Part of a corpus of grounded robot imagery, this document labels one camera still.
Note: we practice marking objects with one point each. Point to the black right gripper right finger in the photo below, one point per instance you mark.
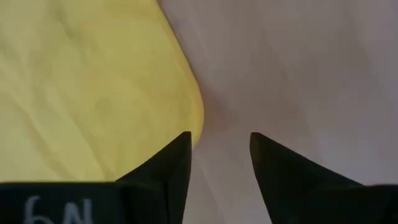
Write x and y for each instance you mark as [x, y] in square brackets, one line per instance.
[295, 193]

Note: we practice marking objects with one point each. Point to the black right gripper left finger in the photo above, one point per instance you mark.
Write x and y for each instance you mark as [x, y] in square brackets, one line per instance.
[164, 183]

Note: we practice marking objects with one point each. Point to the yellow microfiber towel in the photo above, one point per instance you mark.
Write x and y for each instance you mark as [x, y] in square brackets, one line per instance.
[93, 93]

